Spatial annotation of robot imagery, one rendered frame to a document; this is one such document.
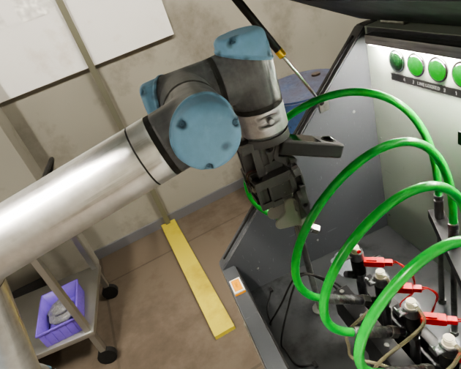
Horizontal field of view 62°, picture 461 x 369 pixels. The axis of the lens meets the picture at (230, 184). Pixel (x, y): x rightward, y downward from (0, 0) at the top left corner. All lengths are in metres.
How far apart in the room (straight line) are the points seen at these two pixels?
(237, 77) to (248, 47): 0.04
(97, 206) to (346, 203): 0.87
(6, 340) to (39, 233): 0.33
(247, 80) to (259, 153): 0.12
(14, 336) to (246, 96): 0.54
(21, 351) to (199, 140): 0.53
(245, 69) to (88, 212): 0.27
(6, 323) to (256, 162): 0.48
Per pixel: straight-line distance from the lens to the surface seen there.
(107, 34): 2.75
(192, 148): 0.39
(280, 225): 0.67
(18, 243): 0.47
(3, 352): 0.77
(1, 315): 0.73
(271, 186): 0.61
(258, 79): 0.54
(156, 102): 0.52
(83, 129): 2.85
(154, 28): 2.79
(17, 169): 2.65
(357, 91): 0.73
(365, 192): 1.20
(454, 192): 0.63
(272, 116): 0.57
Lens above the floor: 1.69
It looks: 30 degrees down
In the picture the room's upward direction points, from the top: 20 degrees counter-clockwise
